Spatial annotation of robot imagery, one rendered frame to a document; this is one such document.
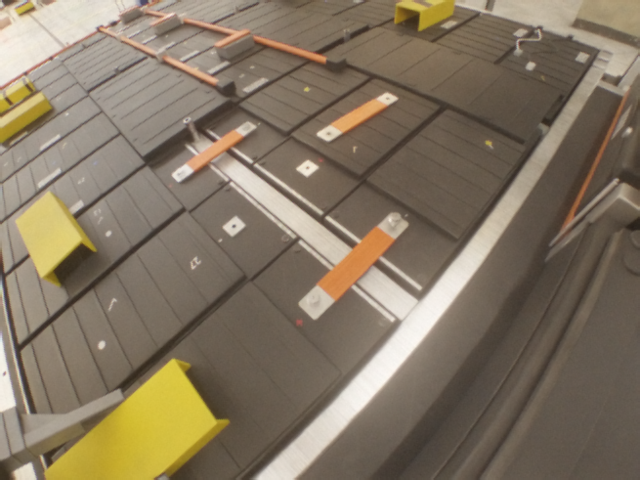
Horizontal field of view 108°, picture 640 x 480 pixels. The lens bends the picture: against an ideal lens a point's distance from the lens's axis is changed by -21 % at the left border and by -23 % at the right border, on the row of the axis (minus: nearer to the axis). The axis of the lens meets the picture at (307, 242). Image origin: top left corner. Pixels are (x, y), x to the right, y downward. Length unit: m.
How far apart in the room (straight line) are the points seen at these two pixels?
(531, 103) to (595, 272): 0.38
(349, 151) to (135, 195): 0.32
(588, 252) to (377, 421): 0.22
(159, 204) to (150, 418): 0.27
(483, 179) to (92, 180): 0.59
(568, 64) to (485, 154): 0.38
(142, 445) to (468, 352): 0.30
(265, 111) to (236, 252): 0.26
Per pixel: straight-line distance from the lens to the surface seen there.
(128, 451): 0.31
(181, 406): 0.28
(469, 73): 0.62
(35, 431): 0.32
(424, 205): 0.36
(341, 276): 0.31
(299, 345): 0.28
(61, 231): 0.48
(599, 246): 0.28
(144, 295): 0.37
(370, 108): 0.48
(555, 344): 0.22
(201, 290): 0.33
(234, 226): 0.37
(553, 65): 0.76
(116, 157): 0.59
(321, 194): 0.38
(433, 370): 0.30
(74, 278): 0.46
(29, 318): 0.49
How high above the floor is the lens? 1.28
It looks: 58 degrees down
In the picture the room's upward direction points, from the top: 13 degrees counter-clockwise
